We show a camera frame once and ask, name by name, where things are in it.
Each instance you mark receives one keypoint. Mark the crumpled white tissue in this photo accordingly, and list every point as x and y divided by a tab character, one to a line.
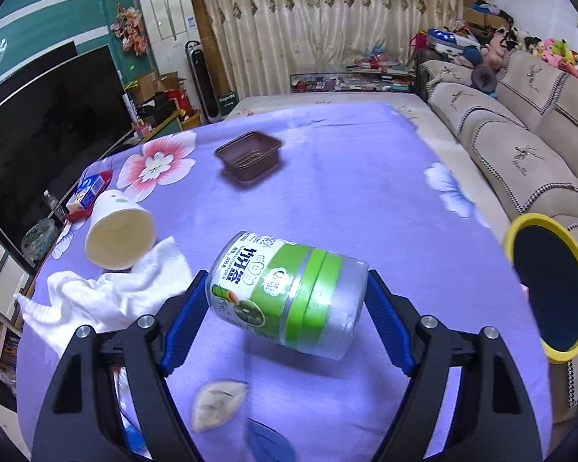
112	301

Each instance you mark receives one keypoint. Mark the purple floral tablecloth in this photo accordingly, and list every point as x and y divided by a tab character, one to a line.
354	179

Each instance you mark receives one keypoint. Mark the low shelf with books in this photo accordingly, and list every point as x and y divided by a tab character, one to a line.
362	77

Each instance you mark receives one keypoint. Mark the white paper cup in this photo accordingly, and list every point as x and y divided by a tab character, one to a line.
120	232

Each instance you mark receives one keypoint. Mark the beige sofa with covers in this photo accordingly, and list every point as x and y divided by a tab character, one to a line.
524	139

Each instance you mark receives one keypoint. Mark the hanging flower decoration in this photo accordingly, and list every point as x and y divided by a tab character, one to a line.
128	28

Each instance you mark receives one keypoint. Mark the brown plastic tray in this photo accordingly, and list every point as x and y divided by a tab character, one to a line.
250	156

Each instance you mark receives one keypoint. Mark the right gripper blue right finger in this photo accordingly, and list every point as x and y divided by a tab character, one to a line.
493	419

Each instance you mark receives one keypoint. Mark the black tower fan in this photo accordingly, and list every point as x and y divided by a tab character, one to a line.
203	81

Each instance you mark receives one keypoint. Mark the blue and red snack box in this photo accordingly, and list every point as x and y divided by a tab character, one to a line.
82	202

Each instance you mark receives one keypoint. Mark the yellow rimmed trash bin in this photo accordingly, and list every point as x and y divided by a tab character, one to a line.
545	257

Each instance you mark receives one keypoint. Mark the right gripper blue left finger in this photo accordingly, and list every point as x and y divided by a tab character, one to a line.
80	418

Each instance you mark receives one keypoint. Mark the pile of plush toys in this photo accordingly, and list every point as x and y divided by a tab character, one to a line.
476	57

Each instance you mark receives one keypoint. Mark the cream patterned curtain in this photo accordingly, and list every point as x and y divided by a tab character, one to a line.
263	42

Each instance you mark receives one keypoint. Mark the glass bowl on cabinet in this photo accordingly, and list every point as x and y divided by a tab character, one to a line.
37	241

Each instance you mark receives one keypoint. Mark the black flat screen television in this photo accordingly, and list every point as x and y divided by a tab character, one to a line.
51	129

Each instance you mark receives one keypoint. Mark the cardboard boxes stack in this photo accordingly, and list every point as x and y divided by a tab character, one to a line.
485	15

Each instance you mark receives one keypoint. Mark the clear plastic water bottle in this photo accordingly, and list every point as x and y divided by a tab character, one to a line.
57	208

